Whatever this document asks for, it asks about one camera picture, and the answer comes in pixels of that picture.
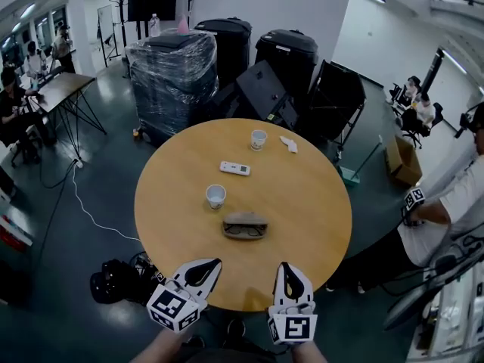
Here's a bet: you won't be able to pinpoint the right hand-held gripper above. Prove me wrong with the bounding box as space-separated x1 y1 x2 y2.
267 262 319 346

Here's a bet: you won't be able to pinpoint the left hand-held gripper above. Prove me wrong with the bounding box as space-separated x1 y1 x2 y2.
146 257 223 334

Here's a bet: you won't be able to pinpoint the dark-framed glasses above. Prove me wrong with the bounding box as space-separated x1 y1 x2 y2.
225 222 266 239

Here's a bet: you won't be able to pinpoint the grey glasses case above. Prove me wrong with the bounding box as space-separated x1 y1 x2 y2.
221 210 271 240

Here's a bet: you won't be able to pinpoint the person's left forearm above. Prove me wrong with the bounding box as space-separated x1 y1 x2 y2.
127 326 192 363

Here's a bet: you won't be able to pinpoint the person's right forearm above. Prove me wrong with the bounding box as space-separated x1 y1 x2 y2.
290 339 323 363

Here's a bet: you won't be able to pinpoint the black flat equipment case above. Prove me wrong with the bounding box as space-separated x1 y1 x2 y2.
211 59 300 130

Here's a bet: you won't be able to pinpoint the person's black shoe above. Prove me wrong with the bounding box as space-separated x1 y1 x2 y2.
181 334 206 350
222 317 247 350

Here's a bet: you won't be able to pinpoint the white paper cup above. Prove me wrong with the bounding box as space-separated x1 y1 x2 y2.
205 184 228 211
250 129 268 152

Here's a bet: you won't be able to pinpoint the black bag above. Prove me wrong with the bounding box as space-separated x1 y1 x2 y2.
89 253 162 305

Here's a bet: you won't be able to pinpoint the white remote control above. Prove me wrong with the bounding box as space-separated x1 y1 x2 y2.
219 160 252 177

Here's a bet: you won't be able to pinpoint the crumpled white tissue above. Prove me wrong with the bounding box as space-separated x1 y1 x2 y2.
279 135 299 154

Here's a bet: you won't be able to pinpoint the brown cardboard box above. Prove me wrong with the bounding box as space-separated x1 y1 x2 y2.
384 134 424 188

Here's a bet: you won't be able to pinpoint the plastic-wrapped black crate stack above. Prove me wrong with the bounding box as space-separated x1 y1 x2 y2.
126 28 220 144

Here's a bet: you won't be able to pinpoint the tall black bin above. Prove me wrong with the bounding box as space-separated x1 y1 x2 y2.
254 29 320 104
193 17 253 90

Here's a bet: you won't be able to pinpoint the wooden desk with black legs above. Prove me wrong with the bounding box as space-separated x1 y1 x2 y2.
36 71 108 159

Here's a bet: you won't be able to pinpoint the black coat rack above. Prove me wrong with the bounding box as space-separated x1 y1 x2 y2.
108 0 130 79

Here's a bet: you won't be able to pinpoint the whiteboard on stand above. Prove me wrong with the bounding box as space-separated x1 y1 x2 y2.
96 4 123 68

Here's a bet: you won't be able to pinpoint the white power cable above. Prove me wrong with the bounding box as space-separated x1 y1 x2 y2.
71 166 143 242

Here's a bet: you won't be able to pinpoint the green long-handled dustpan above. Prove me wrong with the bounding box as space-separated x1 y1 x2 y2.
337 134 384 187

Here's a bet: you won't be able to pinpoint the black folding frame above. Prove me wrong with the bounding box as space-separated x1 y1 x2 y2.
306 59 368 154

